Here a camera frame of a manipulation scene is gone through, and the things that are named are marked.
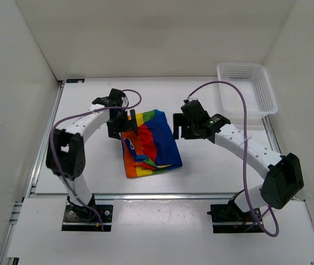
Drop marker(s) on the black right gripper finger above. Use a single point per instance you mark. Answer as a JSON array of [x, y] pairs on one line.
[[177, 132], [178, 119]]

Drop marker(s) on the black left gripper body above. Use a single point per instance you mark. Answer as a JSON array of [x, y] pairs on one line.
[[115, 126]]

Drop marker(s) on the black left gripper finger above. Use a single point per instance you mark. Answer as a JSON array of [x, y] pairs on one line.
[[133, 122], [123, 116]]

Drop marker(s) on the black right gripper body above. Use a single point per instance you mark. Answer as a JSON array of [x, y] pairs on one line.
[[189, 132]]

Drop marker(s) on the rainbow striped shorts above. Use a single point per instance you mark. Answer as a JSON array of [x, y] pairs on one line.
[[153, 149]]

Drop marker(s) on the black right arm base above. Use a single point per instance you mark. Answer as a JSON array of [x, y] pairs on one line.
[[229, 219]]

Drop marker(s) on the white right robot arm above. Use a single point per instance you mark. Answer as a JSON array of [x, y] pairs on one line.
[[282, 174]]

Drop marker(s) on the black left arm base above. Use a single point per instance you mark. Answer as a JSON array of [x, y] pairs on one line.
[[79, 218]]

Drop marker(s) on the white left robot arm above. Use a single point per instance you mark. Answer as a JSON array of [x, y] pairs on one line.
[[66, 152]]

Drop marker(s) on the white perforated plastic basket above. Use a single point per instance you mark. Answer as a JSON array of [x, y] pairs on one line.
[[253, 82]]

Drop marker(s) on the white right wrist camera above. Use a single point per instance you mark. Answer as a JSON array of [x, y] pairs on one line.
[[189, 99]]

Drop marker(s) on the aluminium front rail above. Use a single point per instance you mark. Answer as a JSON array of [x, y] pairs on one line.
[[134, 196]]

